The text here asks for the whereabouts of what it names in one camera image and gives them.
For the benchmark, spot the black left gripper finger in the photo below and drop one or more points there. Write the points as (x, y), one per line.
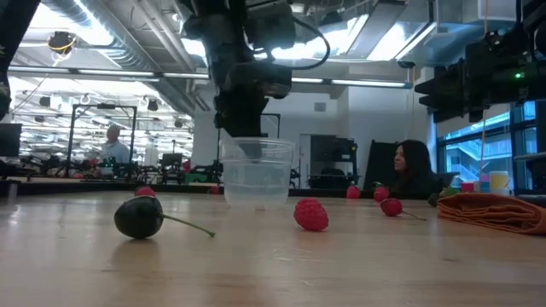
(241, 117)

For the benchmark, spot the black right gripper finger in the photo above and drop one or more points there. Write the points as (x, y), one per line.
(452, 108)
(448, 85)

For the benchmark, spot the red strawberry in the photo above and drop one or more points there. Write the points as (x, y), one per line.
(381, 195)
(353, 192)

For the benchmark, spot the large red raspberry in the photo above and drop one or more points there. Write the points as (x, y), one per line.
(311, 214)

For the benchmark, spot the small red berry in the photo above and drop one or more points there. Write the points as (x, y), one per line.
(145, 191)

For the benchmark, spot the dark cherry with green stem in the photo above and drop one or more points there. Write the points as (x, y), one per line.
(138, 217)

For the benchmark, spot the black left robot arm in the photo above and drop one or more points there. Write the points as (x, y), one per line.
(224, 47)

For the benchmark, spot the person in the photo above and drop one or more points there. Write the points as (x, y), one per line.
(416, 170)
(114, 151)

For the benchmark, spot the white bowl with strawberries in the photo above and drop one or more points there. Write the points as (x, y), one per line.
(256, 187)

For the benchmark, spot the green box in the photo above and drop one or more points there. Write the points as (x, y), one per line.
(195, 178)

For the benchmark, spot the red box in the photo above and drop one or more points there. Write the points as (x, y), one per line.
(467, 187)

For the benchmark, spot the black office chair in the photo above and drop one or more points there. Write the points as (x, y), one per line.
(171, 162)

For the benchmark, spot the blue pink box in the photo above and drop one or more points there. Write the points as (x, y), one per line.
(483, 185)

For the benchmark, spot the green item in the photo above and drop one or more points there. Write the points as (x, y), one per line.
(445, 192)

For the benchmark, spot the long tube light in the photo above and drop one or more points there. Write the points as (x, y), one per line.
(106, 73)
(362, 83)

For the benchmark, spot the yellow white cup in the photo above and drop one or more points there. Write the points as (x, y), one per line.
(499, 181)

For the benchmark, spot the black leaning panel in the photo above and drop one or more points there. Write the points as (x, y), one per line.
(379, 162)

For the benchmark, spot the black equipment rack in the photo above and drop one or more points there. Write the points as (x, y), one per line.
(332, 149)

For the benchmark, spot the black monitor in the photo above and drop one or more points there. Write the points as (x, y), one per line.
(9, 140)

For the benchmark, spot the dome security camera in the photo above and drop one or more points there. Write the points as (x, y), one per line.
(406, 65)

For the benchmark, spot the window with black frame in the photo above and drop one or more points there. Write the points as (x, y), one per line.
(478, 153)

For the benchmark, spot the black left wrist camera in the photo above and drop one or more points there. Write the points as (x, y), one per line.
(273, 27)

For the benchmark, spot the grey wall vent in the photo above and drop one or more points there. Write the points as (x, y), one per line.
(320, 106)

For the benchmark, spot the silver ventilation duct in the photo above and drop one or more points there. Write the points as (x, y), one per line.
(123, 55)

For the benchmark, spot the tall black frame stand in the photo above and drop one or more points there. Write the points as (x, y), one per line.
(104, 106)

